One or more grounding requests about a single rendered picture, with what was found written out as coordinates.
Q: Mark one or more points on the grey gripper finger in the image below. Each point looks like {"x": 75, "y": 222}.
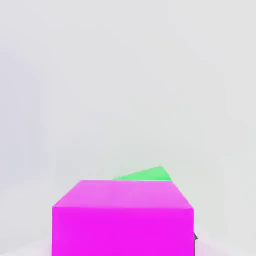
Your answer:
{"x": 195, "y": 239}

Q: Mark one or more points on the small magenta cube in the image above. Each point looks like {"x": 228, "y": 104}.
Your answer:
{"x": 123, "y": 224}

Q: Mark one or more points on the small green cube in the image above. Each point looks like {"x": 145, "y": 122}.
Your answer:
{"x": 152, "y": 175}

